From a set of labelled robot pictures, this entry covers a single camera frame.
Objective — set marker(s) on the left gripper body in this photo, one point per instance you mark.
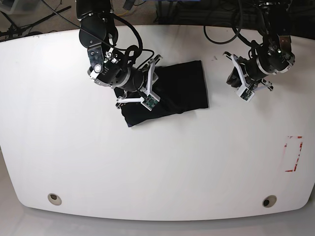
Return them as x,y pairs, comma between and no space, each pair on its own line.
255,70

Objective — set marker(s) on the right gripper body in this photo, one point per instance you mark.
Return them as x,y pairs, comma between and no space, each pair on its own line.
138,83

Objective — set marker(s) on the black T-shirt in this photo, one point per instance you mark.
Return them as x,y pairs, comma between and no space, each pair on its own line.
181,87

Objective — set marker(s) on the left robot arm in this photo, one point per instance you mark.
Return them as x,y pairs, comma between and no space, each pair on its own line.
274,55

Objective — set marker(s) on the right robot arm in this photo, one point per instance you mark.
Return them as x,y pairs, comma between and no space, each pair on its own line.
110,66

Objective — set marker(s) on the red tape marking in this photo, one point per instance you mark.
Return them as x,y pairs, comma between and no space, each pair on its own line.
291,153

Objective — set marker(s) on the right table grommet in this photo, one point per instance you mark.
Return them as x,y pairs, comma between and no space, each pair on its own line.
269,201

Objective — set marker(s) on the table grommet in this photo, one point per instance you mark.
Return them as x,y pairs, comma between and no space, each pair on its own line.
54,199
269,201

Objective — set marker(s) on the left table grommet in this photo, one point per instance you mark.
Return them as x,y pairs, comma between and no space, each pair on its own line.
54,199

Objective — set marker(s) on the black tripod legs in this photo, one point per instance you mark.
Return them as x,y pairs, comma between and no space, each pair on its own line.
20,7

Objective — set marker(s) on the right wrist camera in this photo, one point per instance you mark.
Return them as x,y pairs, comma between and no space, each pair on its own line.
149,102

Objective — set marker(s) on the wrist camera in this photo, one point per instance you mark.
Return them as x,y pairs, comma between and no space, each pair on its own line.
245,93
149,102

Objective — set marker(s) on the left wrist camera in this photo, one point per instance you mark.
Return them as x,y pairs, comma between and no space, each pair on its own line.
245,93

